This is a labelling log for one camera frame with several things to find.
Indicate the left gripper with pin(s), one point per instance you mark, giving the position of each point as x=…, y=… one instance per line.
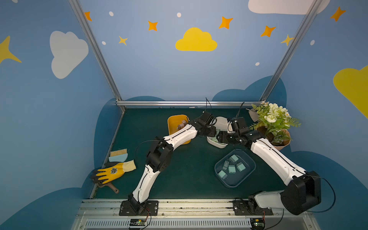
x=210, y=130

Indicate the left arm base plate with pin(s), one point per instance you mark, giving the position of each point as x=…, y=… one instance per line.
x=149, y=207

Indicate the brush with blue handle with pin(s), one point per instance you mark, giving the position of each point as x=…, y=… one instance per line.
x=118, y=156

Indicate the yellow storage box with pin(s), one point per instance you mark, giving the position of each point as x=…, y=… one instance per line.
x=174, y=121

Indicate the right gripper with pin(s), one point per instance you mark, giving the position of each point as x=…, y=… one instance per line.
x=223, y=137

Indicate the wooden handle tool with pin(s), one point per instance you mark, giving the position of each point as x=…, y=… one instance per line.
x=109, y=185

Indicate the white storage box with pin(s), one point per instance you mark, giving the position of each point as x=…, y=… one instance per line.
x=222, y=124

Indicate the potted artificial plant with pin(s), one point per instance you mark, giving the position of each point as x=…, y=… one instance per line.
x=273, y=121

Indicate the yellow work glove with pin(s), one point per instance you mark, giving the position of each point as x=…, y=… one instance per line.
x=112, y=171

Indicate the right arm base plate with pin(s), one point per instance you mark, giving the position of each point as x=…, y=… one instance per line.
x=249, y=208

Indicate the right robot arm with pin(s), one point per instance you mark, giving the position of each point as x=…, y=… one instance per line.
x=303, y=188

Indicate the clear blue storage box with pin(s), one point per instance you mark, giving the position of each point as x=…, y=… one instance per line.
x=234, y=180

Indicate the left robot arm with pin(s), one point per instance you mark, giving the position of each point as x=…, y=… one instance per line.
x=160, y=155

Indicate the aluminium frame rail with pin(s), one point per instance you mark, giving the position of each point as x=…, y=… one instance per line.
x=185, y=103

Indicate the blue plug pile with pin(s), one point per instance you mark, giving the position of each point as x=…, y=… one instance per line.
x=222, y=175
x=226, y=165

